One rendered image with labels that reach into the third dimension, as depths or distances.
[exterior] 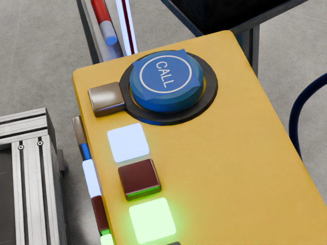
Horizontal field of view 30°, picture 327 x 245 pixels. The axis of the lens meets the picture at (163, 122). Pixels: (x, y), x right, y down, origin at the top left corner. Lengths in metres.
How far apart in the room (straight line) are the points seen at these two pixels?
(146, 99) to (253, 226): 0.09
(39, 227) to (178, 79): 1.01
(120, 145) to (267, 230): 0.08
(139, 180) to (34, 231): 1.03
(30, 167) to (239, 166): 1.13
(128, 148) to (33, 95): 1.58
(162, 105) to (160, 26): 1.69
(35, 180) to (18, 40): 0.79
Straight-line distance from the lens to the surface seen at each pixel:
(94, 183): 0.32
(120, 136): 0.31
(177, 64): 0.33
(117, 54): 0.69
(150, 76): 0.33
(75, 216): 1.58
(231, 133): 0.31
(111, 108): 0.33
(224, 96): 0.33
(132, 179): 0.29
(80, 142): 0.34
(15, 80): 1.94
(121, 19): 0.61
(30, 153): 1.44
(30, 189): 1.38
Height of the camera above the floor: 1.32
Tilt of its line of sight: 50 degrees down
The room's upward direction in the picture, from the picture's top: 8 degrees counter-clockwise
